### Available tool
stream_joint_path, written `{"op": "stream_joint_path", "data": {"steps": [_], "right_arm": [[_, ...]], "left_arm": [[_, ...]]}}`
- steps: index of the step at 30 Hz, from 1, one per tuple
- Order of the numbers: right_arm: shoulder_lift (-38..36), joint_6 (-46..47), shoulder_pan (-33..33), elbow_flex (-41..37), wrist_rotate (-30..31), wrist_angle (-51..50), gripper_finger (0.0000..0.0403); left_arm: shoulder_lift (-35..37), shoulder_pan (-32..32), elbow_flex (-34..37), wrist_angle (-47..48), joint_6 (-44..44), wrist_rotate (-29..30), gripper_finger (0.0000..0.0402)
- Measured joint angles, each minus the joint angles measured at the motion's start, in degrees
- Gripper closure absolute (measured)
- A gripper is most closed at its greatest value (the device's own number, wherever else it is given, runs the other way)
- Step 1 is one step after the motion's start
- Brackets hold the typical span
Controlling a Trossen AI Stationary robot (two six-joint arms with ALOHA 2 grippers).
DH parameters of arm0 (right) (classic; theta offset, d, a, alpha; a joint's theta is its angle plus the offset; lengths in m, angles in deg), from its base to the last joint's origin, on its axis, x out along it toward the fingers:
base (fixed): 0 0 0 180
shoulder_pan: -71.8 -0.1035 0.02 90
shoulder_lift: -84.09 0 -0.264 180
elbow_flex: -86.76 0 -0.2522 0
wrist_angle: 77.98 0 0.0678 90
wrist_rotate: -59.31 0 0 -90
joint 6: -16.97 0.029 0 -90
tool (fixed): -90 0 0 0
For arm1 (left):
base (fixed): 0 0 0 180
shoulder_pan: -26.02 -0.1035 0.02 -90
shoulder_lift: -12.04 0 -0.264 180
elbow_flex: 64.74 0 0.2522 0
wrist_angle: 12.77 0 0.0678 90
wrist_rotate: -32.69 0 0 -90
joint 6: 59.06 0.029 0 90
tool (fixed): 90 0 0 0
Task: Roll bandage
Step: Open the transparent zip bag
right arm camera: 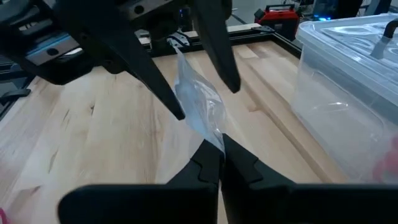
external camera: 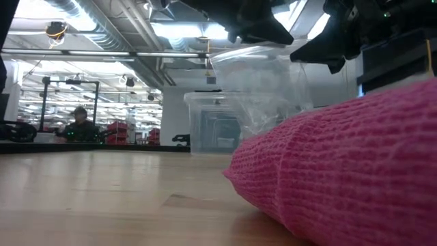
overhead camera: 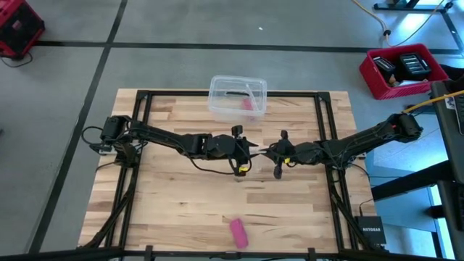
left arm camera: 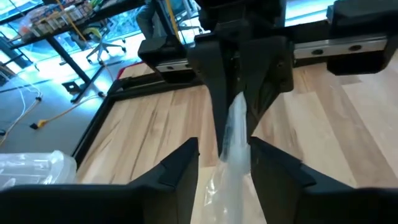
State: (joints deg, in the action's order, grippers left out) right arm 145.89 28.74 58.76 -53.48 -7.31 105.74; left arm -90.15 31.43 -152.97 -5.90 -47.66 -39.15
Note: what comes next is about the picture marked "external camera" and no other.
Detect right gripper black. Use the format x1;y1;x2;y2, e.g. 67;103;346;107
290;0;386;74

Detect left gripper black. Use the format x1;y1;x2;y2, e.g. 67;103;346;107
180;0;294;45

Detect clear plastic wrapper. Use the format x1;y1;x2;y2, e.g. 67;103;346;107
210;44;314;137

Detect pink elastic bandage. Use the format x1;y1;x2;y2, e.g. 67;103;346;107
223;77;437;246

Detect clear plastic storage box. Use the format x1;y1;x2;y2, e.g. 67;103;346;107
183;91;284;154

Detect small black background device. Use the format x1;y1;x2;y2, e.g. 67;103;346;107
172;133;191;146

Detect red storage bins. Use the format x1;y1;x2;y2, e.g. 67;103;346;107
106;121;130;144
148;128;161;145

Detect black monitor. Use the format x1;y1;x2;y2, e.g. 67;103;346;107
0;94;11;120

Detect black aluminium table frame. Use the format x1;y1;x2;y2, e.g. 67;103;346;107
0;141;191;154

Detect black robot rig frame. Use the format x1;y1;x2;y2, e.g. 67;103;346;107
40;77;100;133

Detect black looped cable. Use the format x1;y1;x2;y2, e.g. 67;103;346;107
0;120;38;144

